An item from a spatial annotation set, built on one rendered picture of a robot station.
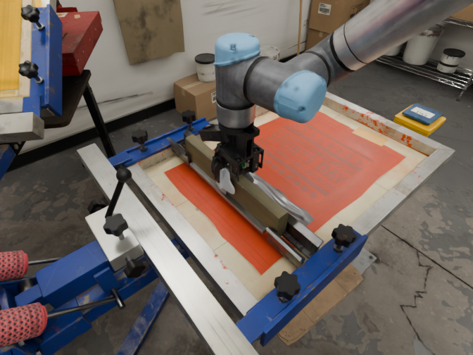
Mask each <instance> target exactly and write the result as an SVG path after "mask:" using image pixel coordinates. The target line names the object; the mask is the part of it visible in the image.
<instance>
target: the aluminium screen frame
mask: <svg viewBox="0 0 473 355"><path fill-rule="evenodd" d="M322 105H324V106H326V107H329V108H331V109H333V110H335V111H337V112H339V113H341V114H343V115H345V116H347V117H349V118H351V119H353V120H355V121H357V122H359V123H361V124H363V125H365V126H367V127H369V128H371V129H373V130H375V131H377V132H379V133H381V134H383V135H386V136H387V137H390V138H391V139H394V140H396V141H397V142H400V143H401V144H404V145H405V146H407V147H410V148H411V149H414V150H415V151H418V152H420V153H421V154H424V155H425V156H428V158H426V159H425V160H424V161H423V162H422V163H421V164H419V165H418V167H416V168H415V169H414V170H413V171H412V172H411V173H409V174H408V175H407V176H406V177H404V178H403V179H402V180H401V181H400V182H399V183H398V184H397V185H396V186H395V187H393V188H392V189H391V190H390V191H389V192H387V193H386V194H385V195H384V196H383V197H382V198H381V199H380V200H379V201H377V202H376V203H375V204H374V205H373V206H371V207H370V208H369V209H368V210H366V212H364V213H363V214H362V215H361V216H360V217H359V218H358V219H357V220H355V221H354V222H353V223H352V224H350V225H349V226H351V227H353V229H354V230H355V231H357V232H358V233H360V234H361V235H367V236H370V235H371V234H372V233H373V232H374V231H375V230H376V229H377V228H378V227H379V226H380V225H381V224H382V223H383V222H384V221H385V220H386V219H387V218H389V217H390V216H391V215H392V214H393V213H394V212H395V211H396V210H397V209H398V208H399V207H400V206H402V205H403V204H404V203H405V202H406V201H407V200H408V199H409V198H410V197H411V196H412V195H413V194H414V193H415V192H416V191H417V190H418V189H419V188H420V187H421V186H422V185H423V184H424V183H425V182H426V181H427V180H429V179H430V178H431V177H432V176H433V175H434V174H435V173H436V172H437V171H438V170H439V169H440V168H442V167H443V166H444V165H445V164H446V163H447V162H448V161H449V160H450V158H451V157H452V155H453V154H454V153H455V150H454V149H451V148H449V147H447V146H445V145H442V144H440V143H438V142H435V141H434V140H432V139H429V138H428V137H425V136H423V135H421V134H418V133H416V132H414V131H412V130H409V129H407V128H406V127H403V126H401V125H399V124H397V123H395V122H392V121H390V120H388V119H386V118H383V117H381V116H379V115H377V114H375V113H373V112H371V111H368V110H366V109H364V108H362V107H359V106H357V105H355V104H353V103H351V102H349V101H346V100H345V99H342V98H340V97H338V96H336V95H333V94H331V93H329V92H326V96H325V98H324V102H323V104H322ZM268 111H269V110H267V109H265V108H262V107H260V106H258V105H256V114H255V118H256V117H258V116H260V115H262V114H264V113H267V112H268ZM174 155H176V154H175V153H174V152H173V151H172V148H171V147H170V148H167V149H165V150H163V151H160V152H158V153H157V154H154V155H152V156H150V157H147V158H145V159H143V160H140V161H138V162H136V163H133V164H132V165H130V166H127V167H124V165H123V164H122V165H120V167H121V168H127V169H129V170H130V171H131V173H132V178H131V180H130V182H131V183H132V184H133V185H134V187H135V188H136V189H137V191H138V192H139V193H140V195H142V197H143V198H144V199H145V201H146V202H147V203H148V205H149V206H150V207H151V208H152V209H153V211H154V212H155V213H156V215H157V216H158V217H159V218H160V219H161V220H162V222H163V223H164V224H165V226H166V227H167V229H168V230H169V231H170V232H171V233H172V235H173V236H174V237H175V239H176V240H177V241H178V242H179V243H180V244H181V246H182V247H183V248H184V250H185V251H186V252H187V253H188V255H189V256H190V257H191V258H192V260H193V261H194V262H195V264H196V265H197V266H198V267H199V268H200V270H201V271H202V272H203V274H204V275H205V276H206V277H207V278H208V280H209V281H210V282H211V284H212V285H213V286H214V288H215V289H216V290H217V291H218V292H219V293H220V295H221V296H222V298H223V299H224V300H225V301H226V302H227V303H228V305H229V306H230V308H231V309H232V310H233V312H235V314H236V315H237V316H238V317H239V319H240V320H241V319H242V318H243V317H244V316H245V315H246V312H247V311H248V310H249V309H251V308H252V307H253V306H254V305H255V304H257V303H258V300H257V299H256V298H255V297H254V296H253V295H252V294H251V293H250V292H249V291H248V289H247V288H246V287H245V286H244V285H243V283H242V282H241V281H240V280H239V279H238V277H237V276H236V275H235V274H233V272H232V271H231V270H230V269H229V268H228V267H227V265H226V264H225V263H224V262H223V261H222V259H221V258H220V257H219V256H218V255H217V254H216V253H215V252H214V251H213V249H212V248H211V247H210V246H209V245H208V243H207V242H206V241H205V240H204V239H203V238H202V236H200V234H198V232H197V231H196V230H195V229H194V228H193V227H192V225H191V224H190V223H189V222H188V221H187V219H186V218H185V217H184V216H183V215H182V214H181V213H180V212H179V211H178V210H177V208H176V207H175V206H174V205H173V204H172V202H171V201H170V200H169V199H168V198H167V197H166V196H165V195H164V193H163V192H162V191H161V190H160V189H159V188H158V186H157V185H156V184H155V183H154V182H153V181H152V179H151V178H150V177H149V176H148V175H147V174H146V173H145V172H144V171H143V170H144V169H147V168H149V167H151V166H153V165H155V164H157V163H160V162H161V161H164V160H165V159H168V158H170V157H172V156H174Z"/></svg>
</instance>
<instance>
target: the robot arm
mask: <svg viewBox="0 0 473 355"><path fill-rule="evenodd" d="M470 4H473V0H374V1H373V2H372V3H371V4H370V5H368V6H367V7H365V8H364V9H363V10H361V11H360V12H359V13H358V14H356V15H355V16H353V17H352V18H351V19H350V20H348V21H347V22H346V23H344V24H343V25H342V26H341V27H339V28H338V29H337V30H335V31H334V32H333V33H331V34H330V35H328V36H327V37H326V38H324V39H323V40H322V41H321V42H319V43H318V44H316V45H315V46H314V47H312V48H311V49H309V50H307V51H305V52H303V53H302V54H299V55H298V56H296V57H294V58H292V59H291V60H289V61H287V62H286V63H281V62H279V61H275V60H272V59H270V58H266V57H264V56H261V55H260V42H259V40H258V38H256V37H255V36H253V35H250V34H247V33H241V32H235V33H229V34H225V35H223V36H221V37H219V38H218V39H217V41H216V43H215V62H214V66H215V86H216V113H217V121H218V124H210V125H207V126H205V127H203V129H201V130H199V131H198V132H199V134H200V137H201V140H202V141H212V142H220V143H218V144H217V146H216V148H215V150H214V151H215V155H214V156H213V161H212V164H211V172H212V174H213V177H214V179H215V181H216V183H217V185H218V187H219V188H220V190H221V191H222V192H223V193H224V194H227V191H228V192H229V193H231V194H234V193H235V189H234V186H233V185H232V183H231V181H230V172H231V176H232V177H233V178H234V179H235V180H236V181H237V182H239V176H240V175H241V174H242V175H243V176H244V177H246V178H247V179H248V180H250V181H251V182H254V178H253V176H252V174H250V173H249V172H251V173H254V172H256V171H257V170H258V167H260V168H263V155H264V149H262V148H261V147H259V146H258V145H257V144H255V143H254V137H257V136H258V135H260V129H259V128H257V127H256V126H254V120H255V114H256V105H258V106H260V107H262V108H265V109H267V110H269V111H271V112H273V113H276V114H277V115H278V116H280V117H282V118H285V119H290V120H293V121H296V122H297V123H307V122H309V121H310V120H312V119H313V118H314V117H315V115H316V113H317V112H318V111H319V110H320V108H321V106H322V104H323V102H324V98H325V96H326V92H327V88H328V87H330V86H332V85H333V84H334V83H336V82H338V81H339V80H341V79H343V78H344V77H346V76H348V75H350V74H351V73H353V72H355V71H356V70H358V69H359V68H361V67H363V66H365V65H366V64H368V63H369V62H371V61H373V60H374V59H376V58H379V57H380V56H382V55H384V54H385V53H387V52H389V51H390V50H392V49H394V48H396V47H397V46H399V45H401V44H402V43H404V42H406V41H408V40H409V39H412V38H413V37H415V36H417V35H418V34H420V33H422V32H424V31H425V30H427V29H429V28H430V27H432V26H434V25H435V24H437V23H439V22H441V21H442V20H445V19H446V18H448V17H450V16H451V15H453V14H455V13H457V12H458V11H460V10H462V9H463V8H465V7H467V6H469V5H470ZM260 154H261V162H259V155H260ZM224 165H225V166H224ZM229 170H230V172H229Z"/></svg>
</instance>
